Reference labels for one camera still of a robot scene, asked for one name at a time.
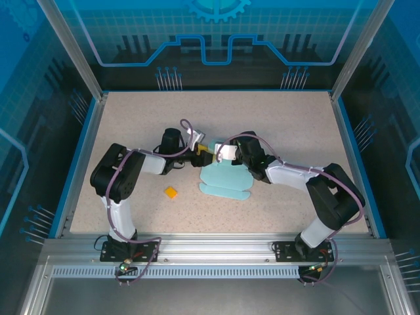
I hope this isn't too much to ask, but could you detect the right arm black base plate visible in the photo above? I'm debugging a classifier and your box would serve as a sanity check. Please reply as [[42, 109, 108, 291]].
[[274, 241, 339, 263]]

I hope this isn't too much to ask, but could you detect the wide aluminium base rail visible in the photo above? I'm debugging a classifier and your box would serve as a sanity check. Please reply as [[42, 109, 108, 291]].
[[42, 232, 394, 266]]

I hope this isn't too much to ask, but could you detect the aluminium frame post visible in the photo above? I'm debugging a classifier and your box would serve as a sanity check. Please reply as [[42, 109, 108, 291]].
[[329, 0, 396, 101], [35, 0, 109, 101]]

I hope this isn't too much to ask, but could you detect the small green light connector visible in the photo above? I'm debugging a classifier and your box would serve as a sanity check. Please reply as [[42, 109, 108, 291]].
[[300, 262, 331, 276], [114, 257, 138, 276]]

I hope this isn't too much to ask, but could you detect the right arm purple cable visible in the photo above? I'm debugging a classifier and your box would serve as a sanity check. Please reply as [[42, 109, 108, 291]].
[[216, 131, 366, 286]]

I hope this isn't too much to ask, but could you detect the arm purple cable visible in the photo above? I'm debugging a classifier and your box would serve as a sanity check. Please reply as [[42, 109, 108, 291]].
[[216, 131, 366, 286], [106, 118, 203, 286]]

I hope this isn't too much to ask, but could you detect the slotted cable duct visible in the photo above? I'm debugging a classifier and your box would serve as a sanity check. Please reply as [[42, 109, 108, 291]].
[[51, 264, 301, 280]]

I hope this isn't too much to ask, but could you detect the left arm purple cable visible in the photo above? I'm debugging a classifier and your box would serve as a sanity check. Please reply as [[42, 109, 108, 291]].
[[106, 118, 203, 286]]

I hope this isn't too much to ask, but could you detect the blue table edge strip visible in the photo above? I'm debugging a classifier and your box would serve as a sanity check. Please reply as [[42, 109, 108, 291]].
[[337, 97, 387, 239], [101, 88, 332, 94], [49, 97, 99, 239]]

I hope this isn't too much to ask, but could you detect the thin black cable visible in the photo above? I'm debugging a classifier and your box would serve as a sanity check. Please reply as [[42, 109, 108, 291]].
[[94, 234, 108, 256]]

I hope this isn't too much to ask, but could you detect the aluminium side rail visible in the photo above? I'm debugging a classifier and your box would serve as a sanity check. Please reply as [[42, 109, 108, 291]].
[[329, 91, 375, 237], [60, 93, 109, 239]]

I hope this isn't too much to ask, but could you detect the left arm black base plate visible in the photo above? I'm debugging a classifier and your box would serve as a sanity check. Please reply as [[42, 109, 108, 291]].
[[100, 240, 161, 263]]

